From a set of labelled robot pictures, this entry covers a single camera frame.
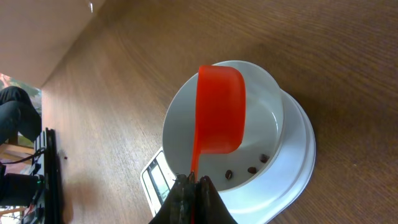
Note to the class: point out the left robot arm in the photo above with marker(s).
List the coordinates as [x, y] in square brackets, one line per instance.
[19, 189]

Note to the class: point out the white digital kitchen scale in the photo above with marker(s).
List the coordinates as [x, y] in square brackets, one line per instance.
[275, 185]

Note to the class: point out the person in dark clothes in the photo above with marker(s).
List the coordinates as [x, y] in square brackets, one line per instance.
[18, 114]

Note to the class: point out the red beans pile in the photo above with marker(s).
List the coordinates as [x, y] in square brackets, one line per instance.
[252, 170]

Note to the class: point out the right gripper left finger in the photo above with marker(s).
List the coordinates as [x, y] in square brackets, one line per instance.
[177, 208]

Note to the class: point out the white round bowl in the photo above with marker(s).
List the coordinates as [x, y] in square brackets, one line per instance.
[263, 127]

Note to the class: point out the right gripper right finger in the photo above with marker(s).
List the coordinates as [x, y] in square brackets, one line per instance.
[209, 207]

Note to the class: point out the orange measuring scoop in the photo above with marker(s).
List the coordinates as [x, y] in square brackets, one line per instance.
[220, 112]

